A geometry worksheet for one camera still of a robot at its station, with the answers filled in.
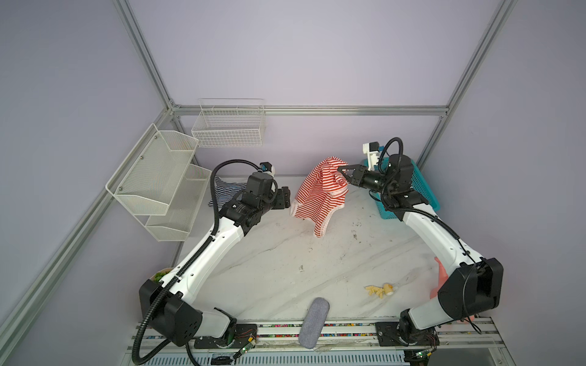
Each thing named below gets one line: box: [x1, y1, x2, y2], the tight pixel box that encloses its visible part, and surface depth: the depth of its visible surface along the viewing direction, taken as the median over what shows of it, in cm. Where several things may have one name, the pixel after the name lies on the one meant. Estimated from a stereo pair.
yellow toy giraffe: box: [364, 282, 394, 299], surface depth 83 cm
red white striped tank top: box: [290, 156, 350, 238], surface depth 86 cm
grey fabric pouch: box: [298, 297, 330, 350], surface depth 76 cm
